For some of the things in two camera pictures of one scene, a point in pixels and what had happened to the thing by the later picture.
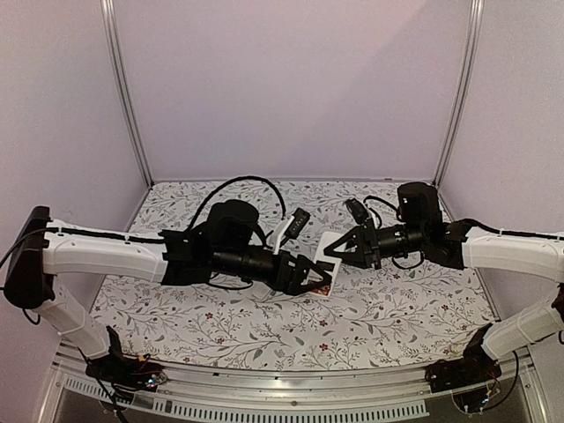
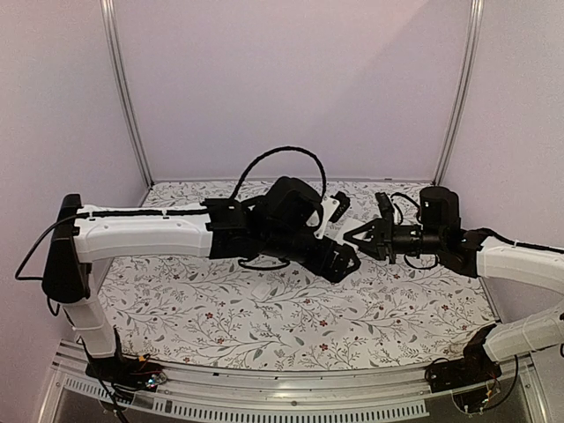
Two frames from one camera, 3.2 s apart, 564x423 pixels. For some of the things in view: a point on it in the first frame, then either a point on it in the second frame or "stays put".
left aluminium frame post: [117, 62] stays put
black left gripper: [292, 285] -> [338, 271]
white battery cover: [260, 293] stays put
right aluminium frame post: [468, 85] stays put
